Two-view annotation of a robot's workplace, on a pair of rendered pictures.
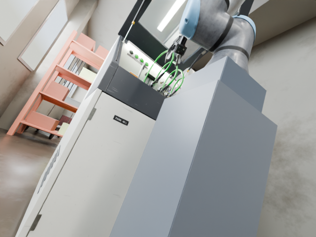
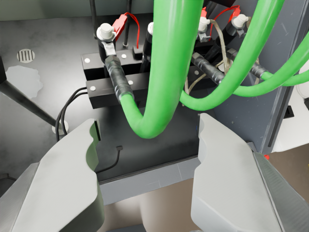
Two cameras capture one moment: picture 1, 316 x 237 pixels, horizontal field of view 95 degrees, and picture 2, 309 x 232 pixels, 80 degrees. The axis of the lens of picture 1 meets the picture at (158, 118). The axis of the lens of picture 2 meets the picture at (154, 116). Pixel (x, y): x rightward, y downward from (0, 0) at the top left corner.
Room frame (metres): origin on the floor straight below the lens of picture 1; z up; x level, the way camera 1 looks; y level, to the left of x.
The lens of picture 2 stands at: (0.88, 0.07, 1.35)
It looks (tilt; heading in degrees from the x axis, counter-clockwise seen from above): 71 degrees down; 338
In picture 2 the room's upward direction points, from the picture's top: 39 degrees clockwise
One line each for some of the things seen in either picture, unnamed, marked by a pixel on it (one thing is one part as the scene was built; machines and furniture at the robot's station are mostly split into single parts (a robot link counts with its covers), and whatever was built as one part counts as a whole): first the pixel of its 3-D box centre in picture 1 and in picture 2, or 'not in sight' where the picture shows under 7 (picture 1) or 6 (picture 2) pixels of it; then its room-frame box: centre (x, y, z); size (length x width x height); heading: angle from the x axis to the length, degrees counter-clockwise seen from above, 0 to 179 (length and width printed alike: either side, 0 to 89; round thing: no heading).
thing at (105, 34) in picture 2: not in sight; (107, 33); (1.06, 0.14, 1.10); 0.02 x 0.02 x 0.03
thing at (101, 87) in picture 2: not in sight; (154, 79); (1.12, 0.04, 0.91); 0.34 x 0.10 x 0.15; 120
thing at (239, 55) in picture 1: (225, 70); not in sight; (0.42, -0.15, 0.95); 0.15 x 0.15 x 0.10
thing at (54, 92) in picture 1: (106, 106); not in sight; (3.40, 1.25, 1.18); 2.52 x 0.68 x 2.36; 112
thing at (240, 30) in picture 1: (232, 42); not in sight; (0.42, -0.14, 1.07); 0.13 x 0.12 x 0.14; 101
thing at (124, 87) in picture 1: (157, 107); (129, 182); (0.85, 0.03, 0.87); 0.62 x 0.04 x 0.16; 120
